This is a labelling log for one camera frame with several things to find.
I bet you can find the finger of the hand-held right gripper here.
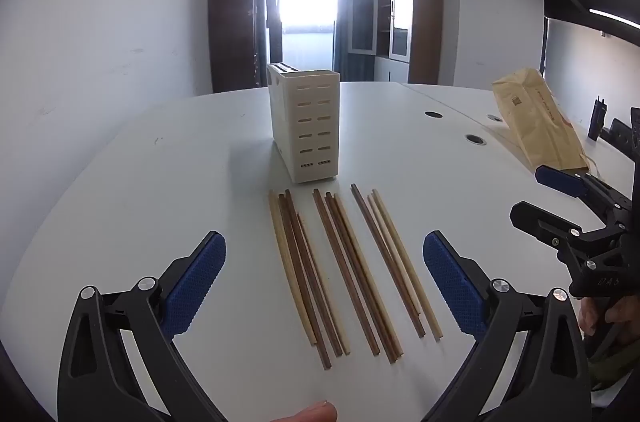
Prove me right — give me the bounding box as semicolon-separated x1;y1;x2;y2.
509;201;627;269
534;163;635;229

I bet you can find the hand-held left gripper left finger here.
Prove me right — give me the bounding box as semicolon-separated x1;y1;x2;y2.
57;231;228;422

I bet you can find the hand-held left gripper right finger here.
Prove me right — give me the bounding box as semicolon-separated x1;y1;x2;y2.
422;231;593;422

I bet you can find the row of wooden chopsticks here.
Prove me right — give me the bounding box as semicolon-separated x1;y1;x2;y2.
267;183;444;373

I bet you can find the cream slotted utensil holder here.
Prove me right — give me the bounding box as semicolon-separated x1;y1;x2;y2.
267;62;342;184

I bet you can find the person's right hand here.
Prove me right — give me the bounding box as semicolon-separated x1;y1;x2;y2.
577;297;640;344

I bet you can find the person's left hand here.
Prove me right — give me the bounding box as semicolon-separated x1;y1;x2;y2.
274;400;338;422

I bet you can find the brown paper envelope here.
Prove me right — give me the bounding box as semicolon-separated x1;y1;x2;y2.
491;67;594;176

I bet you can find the small black handheld device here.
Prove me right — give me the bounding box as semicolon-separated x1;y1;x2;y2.
587;97;609;141

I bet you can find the black angular object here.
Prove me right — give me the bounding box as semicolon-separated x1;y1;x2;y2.
600;106;640;164

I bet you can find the long ceiling light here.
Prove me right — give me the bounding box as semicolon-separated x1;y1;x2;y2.
589;7;640;29

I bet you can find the wooden cabinet with white doors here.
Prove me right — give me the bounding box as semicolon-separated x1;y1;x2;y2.
347;0;444;86

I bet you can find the grey blue curtain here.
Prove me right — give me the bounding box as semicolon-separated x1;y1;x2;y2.
332;0;399;83

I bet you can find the dark brown wardrobe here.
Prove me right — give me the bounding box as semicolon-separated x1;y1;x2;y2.
210;0;262;94

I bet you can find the glass balcony door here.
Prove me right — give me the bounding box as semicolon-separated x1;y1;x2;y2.
255;0;342;82

